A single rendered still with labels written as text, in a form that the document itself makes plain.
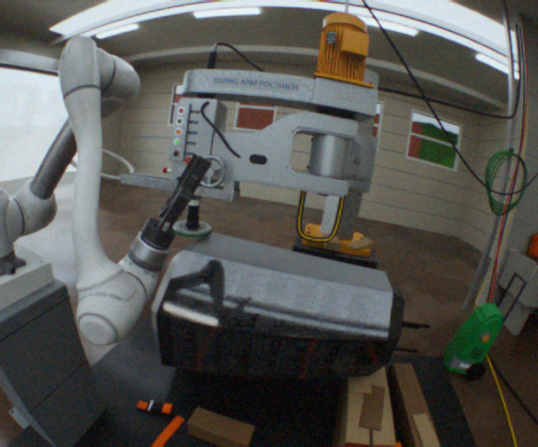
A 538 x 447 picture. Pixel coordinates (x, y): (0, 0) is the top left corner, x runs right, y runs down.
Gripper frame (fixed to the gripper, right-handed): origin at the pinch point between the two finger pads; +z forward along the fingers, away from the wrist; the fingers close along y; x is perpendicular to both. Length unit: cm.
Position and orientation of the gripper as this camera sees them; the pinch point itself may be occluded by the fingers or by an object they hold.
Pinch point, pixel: (198, 161)
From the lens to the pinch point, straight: 58.3
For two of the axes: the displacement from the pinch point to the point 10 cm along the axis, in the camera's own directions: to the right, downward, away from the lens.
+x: 7.7, 4.6, 4.4
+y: -3.4, -2.9, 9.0
